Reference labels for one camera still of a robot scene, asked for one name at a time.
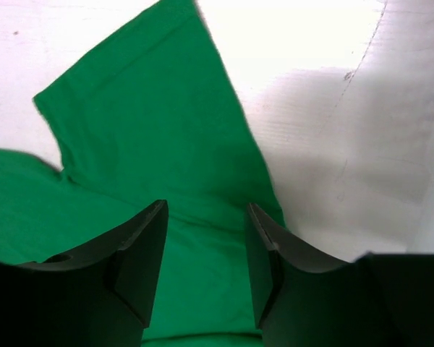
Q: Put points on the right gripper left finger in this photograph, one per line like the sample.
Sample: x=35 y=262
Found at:
x=100 y=293

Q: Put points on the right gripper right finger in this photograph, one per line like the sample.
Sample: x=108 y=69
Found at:
x=302 y=296

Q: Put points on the green t shirt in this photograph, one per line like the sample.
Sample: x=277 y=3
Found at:
x=149 y=114

